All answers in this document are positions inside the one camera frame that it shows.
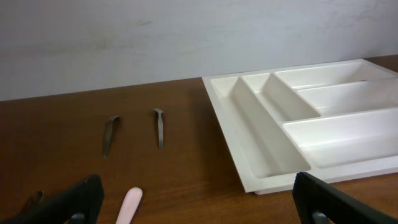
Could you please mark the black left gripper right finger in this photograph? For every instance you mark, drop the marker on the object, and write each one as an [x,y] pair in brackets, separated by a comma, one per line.
[319,202]

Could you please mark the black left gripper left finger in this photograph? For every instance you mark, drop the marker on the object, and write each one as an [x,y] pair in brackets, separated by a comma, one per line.
[80,203]

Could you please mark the dark chopstick left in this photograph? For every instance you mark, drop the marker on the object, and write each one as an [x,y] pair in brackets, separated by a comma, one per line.
[35,199]

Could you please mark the white plastic cutlery tray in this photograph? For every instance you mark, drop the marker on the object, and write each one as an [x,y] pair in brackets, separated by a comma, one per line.
[336,121]

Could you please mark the small bent spoon left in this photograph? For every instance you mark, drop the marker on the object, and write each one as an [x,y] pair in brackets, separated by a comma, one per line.
[109,134]

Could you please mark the small bent spoon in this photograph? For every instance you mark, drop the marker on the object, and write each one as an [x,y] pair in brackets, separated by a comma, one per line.
[160,125]
[109,134]

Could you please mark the small bent spoon right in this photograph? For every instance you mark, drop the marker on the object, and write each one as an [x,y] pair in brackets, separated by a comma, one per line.
[160,125]

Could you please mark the pink handled utensil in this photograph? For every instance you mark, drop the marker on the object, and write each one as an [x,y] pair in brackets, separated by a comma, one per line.
[129,205]

